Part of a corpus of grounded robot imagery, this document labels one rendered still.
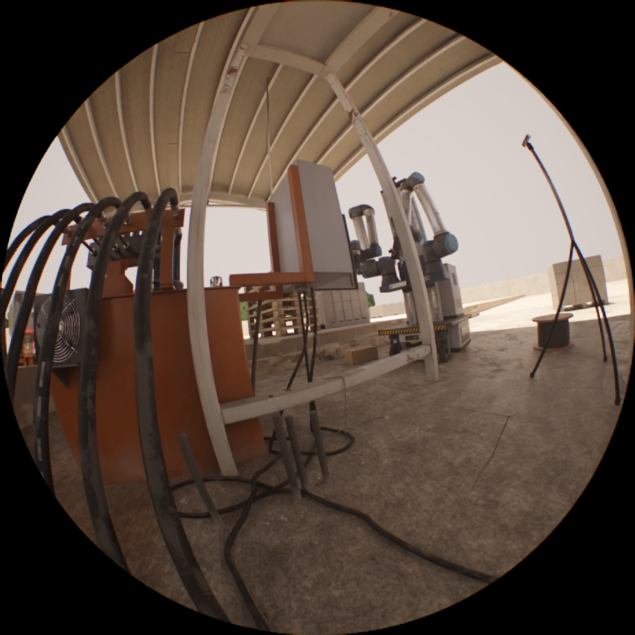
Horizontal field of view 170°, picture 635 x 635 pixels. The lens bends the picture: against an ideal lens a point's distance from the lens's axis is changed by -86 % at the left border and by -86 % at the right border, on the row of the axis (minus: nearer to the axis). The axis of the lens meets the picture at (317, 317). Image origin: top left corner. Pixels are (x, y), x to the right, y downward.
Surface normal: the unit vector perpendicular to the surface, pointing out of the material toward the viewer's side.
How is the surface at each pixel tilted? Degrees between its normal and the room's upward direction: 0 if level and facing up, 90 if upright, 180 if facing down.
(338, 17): 180
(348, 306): 90
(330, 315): 90
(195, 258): 93
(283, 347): 89
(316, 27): 180
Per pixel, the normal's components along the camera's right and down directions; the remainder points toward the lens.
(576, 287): -0.81, 0.09
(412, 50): 0.02, 0.99
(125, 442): 0.55, -0.11
